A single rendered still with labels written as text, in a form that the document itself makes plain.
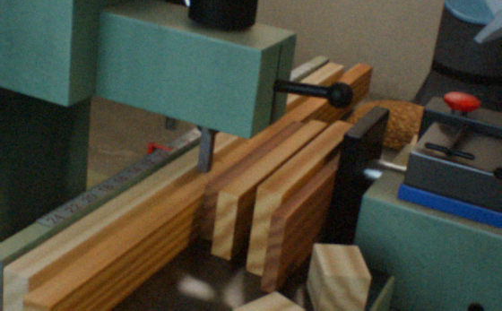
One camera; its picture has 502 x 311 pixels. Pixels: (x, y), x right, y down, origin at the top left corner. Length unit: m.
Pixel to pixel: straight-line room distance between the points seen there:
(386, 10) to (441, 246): 3.45
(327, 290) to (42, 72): 0.26
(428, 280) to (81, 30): 0.32
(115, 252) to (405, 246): 0.23
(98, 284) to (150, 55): 0.18
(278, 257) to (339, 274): 0.05
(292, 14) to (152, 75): 3.65
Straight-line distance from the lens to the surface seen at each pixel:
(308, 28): 4.23
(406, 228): 0.64
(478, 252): 0.64
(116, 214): 0.58
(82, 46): 0.63
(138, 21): 0.62
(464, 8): 1.21
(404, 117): 0.93
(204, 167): 0.66
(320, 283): 0.58
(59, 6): 0.61
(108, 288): 0.56
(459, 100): 0.70
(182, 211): 0.62
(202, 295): 0.59
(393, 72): 4.09
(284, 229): 0.58
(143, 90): 0.63
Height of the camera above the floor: 1.22
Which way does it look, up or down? 22 degrees down
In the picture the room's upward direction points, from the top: 8 degrees clockwise
